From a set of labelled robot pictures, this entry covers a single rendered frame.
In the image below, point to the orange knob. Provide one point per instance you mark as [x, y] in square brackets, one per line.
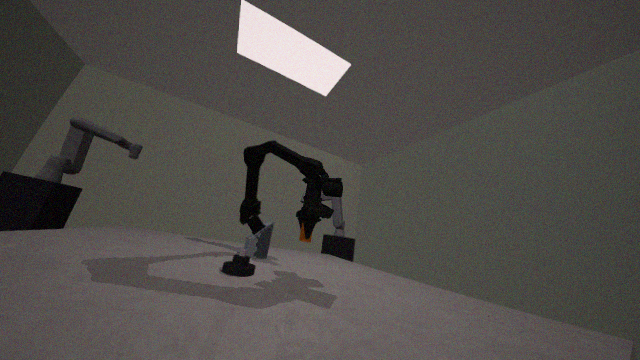
[302, 235]

